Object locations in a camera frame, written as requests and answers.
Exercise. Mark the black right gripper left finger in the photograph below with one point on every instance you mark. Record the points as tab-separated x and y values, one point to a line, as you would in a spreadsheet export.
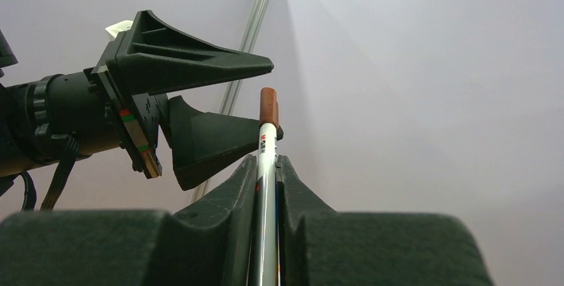
206	243

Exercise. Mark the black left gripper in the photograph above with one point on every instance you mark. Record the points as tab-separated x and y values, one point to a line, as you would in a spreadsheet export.
153	57

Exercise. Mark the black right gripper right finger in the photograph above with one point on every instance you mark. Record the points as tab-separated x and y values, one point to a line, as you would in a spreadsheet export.
321	246

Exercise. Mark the brown marker cap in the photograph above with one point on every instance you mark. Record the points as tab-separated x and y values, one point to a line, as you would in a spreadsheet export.
269	108

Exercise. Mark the brown whiteboard marker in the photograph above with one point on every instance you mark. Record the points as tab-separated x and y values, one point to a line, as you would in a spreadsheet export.
263	267

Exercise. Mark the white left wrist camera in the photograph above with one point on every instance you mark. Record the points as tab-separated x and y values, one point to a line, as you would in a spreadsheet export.
115	29

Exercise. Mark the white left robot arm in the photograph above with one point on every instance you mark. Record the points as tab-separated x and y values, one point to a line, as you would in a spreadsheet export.
53	121

